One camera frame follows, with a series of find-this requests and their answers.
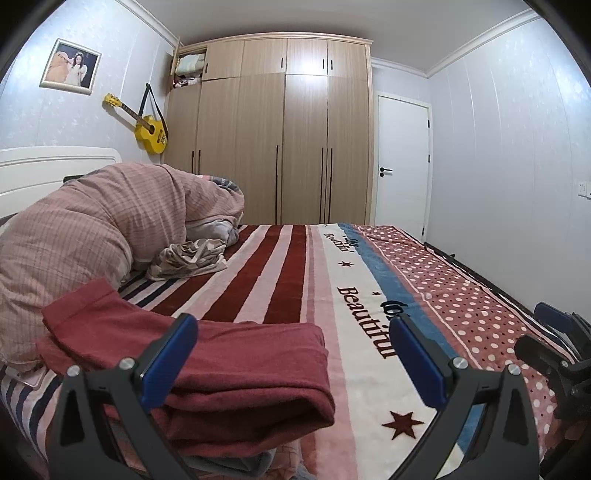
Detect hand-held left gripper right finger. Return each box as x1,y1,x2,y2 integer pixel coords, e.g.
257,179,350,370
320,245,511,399
389,316,541,480

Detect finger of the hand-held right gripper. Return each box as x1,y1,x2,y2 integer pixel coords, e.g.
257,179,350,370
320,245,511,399
514,335,580,376
534,302,591,346

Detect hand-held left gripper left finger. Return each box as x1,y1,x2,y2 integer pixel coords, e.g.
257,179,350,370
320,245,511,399
48,314,199,480

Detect red pants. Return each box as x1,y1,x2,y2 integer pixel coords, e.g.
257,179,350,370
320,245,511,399
36,277,335,457

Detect crumpled beige cloth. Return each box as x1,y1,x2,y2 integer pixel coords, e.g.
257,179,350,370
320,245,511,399
147,237,229,281

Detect printed striped dotted blanket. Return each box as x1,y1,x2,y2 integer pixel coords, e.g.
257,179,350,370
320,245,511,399
0,223,583,480

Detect pink checked quilt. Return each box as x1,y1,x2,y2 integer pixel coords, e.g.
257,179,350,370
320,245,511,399
0,162,245,372

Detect white door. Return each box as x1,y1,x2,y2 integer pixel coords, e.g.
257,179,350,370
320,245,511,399
374,93,432,243

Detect yellow guitar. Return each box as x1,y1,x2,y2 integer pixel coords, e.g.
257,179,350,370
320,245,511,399
103,83,168,155

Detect white headboard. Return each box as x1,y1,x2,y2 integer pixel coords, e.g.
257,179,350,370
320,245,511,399
0,147,122,217

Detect wooden wardrobe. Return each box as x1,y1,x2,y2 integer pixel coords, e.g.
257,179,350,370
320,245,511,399
165,32,374,227

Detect stack of folded clothes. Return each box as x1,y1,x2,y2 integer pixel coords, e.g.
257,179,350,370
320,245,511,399
173,54,206,88

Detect dark bed frame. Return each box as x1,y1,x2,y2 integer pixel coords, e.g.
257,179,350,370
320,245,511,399
422,240,555,324

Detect framed wall photo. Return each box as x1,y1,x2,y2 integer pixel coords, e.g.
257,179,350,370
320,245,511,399
39,38,102,96

